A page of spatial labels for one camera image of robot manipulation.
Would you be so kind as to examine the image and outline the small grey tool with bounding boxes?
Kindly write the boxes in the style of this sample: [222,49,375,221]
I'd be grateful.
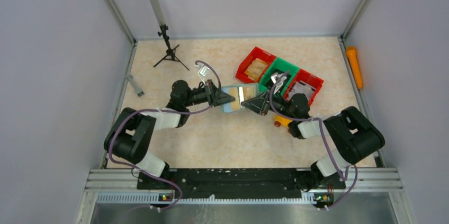
[125,74,145,97]

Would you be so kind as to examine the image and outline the far red bin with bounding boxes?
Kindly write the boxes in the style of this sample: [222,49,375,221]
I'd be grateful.
[235,47,277,83]

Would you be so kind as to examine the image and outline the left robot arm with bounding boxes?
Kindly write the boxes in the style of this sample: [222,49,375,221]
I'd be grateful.
[103,79,235,177]

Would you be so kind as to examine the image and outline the red bin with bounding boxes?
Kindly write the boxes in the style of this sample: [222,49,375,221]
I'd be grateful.
[235,47,277,83]
[282,69,324,106]

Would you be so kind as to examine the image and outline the yellow toy car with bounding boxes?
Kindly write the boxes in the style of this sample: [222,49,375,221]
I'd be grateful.
[274,115,292,128]

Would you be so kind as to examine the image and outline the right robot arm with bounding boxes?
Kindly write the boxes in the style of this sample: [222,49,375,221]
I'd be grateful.
[242,91,385,186]

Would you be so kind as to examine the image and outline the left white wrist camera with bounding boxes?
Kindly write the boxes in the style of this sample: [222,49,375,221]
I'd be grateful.
[197,65,209,83]

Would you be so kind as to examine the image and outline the black tripod with grey tube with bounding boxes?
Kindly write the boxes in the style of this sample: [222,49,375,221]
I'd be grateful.
[149,0,190,70]

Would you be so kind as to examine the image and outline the orange patterned card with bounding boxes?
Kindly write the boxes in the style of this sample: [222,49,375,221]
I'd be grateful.
[228,86,257,112]

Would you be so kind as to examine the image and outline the near red bin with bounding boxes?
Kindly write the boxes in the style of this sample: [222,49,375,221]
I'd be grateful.
[282,69,324,106]

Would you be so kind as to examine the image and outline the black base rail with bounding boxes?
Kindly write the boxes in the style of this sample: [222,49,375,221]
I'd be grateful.
[137,168,346,199]

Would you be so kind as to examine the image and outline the orange flashlight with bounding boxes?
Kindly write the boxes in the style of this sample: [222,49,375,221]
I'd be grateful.
[346,46,364,89]

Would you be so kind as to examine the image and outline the green card holder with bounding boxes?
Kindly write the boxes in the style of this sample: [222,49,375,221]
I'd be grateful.
[221,83,260,113]

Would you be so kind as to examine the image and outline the wooden blocks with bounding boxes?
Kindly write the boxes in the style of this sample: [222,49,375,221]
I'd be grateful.
[244,58,268,82]

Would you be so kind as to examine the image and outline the clear plastic bags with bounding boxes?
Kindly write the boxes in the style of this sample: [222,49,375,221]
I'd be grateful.
[292,82,315,98]

